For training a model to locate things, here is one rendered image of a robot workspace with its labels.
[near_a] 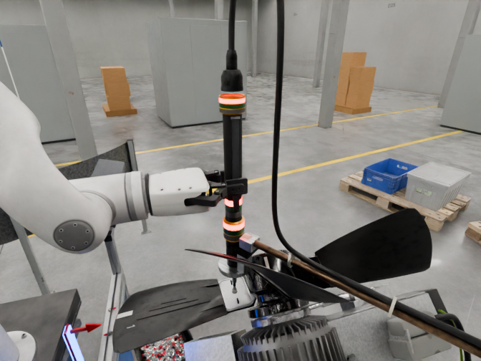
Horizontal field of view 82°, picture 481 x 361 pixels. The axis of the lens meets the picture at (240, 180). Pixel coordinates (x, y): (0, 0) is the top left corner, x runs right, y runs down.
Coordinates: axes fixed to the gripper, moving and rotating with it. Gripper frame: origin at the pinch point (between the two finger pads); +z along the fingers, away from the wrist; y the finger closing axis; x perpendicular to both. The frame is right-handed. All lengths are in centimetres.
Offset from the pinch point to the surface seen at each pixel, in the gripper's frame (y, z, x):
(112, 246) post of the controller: -52, -36, -46
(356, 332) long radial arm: 13.0, 23.9, -35.5
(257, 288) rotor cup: 2.2, 4.1, -26.3
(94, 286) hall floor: -143, -79, -145
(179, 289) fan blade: -5.1, -12.8, -28.8
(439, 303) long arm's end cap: 12, 48, -35
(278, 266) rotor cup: 1.1, 9.7, -22.4
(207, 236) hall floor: -182, 18, -147
